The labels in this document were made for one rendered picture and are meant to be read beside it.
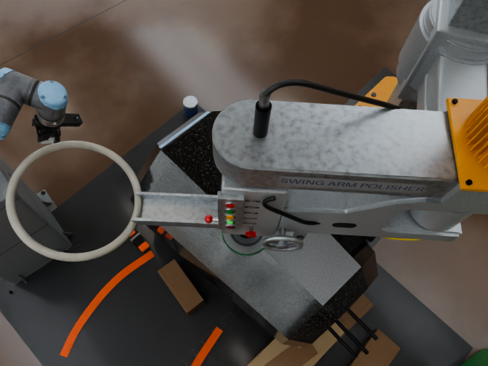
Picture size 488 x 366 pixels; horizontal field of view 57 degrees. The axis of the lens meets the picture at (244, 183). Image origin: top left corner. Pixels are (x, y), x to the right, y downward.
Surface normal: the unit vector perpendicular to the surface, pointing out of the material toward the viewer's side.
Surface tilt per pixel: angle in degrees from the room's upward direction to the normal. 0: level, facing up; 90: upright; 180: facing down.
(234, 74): 0
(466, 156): 0
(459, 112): 0
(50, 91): 28
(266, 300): 45
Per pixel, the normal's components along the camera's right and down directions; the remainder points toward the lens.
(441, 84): -0.34, -0.46
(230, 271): -0.47, 0.15
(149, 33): 0.04, -0.41
